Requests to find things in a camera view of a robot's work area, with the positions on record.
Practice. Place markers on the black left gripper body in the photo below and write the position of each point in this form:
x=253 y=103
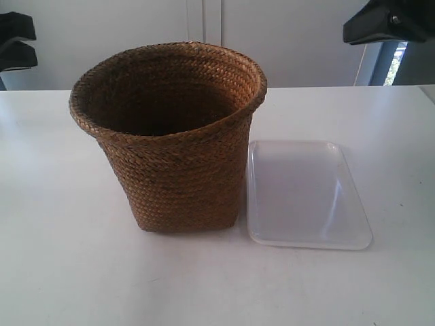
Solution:
x=16 y=30

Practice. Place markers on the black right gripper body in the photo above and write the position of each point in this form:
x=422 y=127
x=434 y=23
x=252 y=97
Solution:
x=398 y=20

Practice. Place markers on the brown woven wicker basket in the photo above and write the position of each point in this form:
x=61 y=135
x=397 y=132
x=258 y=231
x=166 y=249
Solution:
x=173 y=120

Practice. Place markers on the white cabinet doors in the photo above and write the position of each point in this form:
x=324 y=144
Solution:
x=297 y=43

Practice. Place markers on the white plastic tray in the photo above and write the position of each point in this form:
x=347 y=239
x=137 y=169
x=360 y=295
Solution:
x=301 y=194

